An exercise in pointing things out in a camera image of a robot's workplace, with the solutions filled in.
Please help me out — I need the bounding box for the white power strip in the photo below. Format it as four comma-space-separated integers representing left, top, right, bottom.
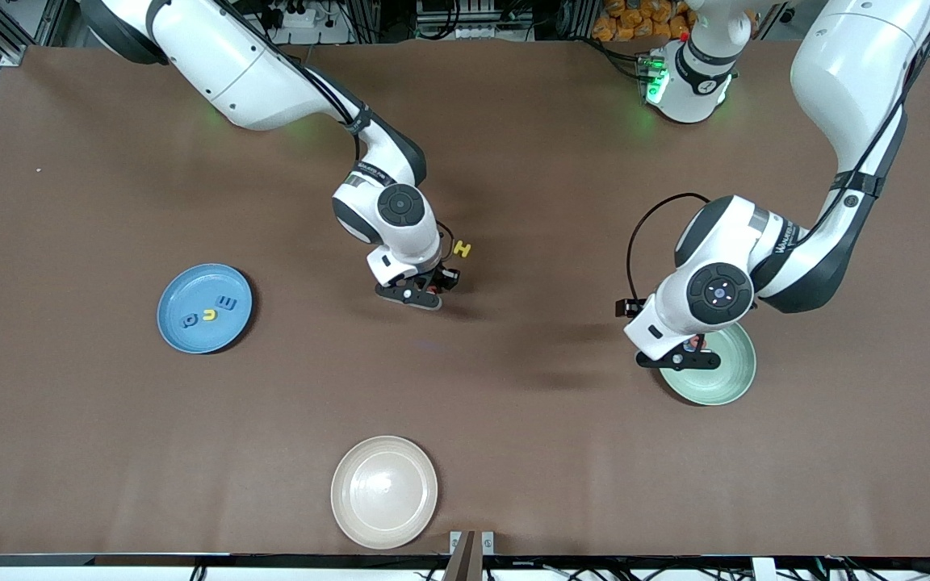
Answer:
271, 0, 350, 45

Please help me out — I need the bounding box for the beige round plate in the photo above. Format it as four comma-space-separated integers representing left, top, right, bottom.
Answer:
330, 436, 439, 551

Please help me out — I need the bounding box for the dark equipment rack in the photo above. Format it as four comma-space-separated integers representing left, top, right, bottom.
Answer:
415, 0, 534, 43

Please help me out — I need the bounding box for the white table edge frame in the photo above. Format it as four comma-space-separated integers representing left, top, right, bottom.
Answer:
0, 554, 930, 581

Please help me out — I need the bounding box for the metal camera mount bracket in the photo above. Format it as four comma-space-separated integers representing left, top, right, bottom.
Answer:
442, 529, 496, 581

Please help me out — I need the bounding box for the pale green round plate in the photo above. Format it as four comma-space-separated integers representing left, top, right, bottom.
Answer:
659, 321, 757, 407

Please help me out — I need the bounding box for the blue round plate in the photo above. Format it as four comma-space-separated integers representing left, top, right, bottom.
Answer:
157, 263, 254, 355

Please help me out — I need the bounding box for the brown table cover sheet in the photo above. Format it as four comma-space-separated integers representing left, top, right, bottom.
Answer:
0, 39, 930, 559

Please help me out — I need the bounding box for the orange packaged goods pile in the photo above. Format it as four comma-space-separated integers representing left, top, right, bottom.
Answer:
592, 0, 696, 43

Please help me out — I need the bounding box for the aluminium frame post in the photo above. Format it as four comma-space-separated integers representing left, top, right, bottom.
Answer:
0, 0, 58, 67

